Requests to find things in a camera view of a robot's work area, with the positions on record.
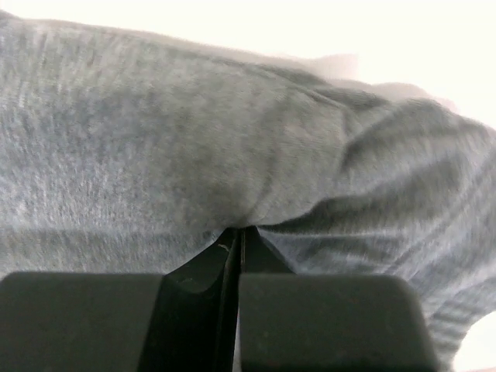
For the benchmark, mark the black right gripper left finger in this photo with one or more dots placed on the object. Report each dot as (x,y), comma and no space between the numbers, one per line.
(181,321)

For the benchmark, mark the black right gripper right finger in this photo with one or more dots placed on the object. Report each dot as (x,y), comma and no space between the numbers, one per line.
(296,322)

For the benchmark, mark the grey shorts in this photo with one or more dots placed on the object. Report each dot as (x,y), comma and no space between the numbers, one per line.
(124,151)

